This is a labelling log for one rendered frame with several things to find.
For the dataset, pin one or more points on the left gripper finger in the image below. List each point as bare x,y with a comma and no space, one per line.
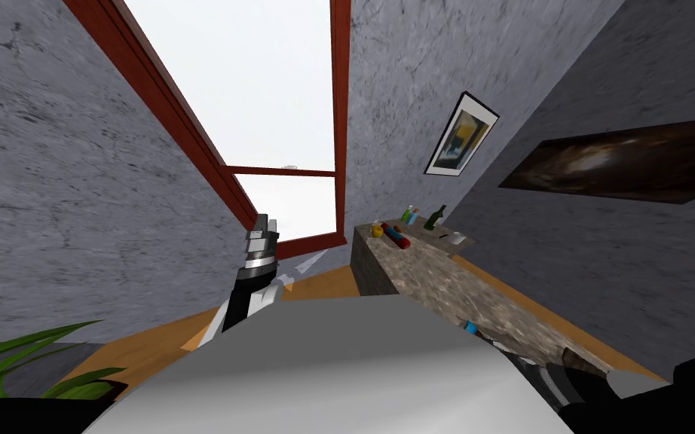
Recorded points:
262,222
273,226

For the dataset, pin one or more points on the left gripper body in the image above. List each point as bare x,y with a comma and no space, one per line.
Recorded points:
261,243

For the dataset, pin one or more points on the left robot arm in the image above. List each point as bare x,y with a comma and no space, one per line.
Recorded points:
244,296

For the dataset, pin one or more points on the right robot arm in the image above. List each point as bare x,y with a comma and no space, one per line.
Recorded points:
655,398

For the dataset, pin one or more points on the red framed window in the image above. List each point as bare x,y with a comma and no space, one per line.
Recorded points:
263,90

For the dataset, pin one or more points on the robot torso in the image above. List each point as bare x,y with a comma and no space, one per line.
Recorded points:
335,374

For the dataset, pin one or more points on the stone counter with bottles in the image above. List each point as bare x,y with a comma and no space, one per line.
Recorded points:
438,283

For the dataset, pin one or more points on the black framed picture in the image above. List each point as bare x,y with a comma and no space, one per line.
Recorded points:
461,135

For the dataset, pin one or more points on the green leafy plant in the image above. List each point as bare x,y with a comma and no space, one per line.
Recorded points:
4,364

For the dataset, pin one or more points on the dark brown wall painting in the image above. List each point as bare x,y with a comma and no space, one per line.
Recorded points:
625,160

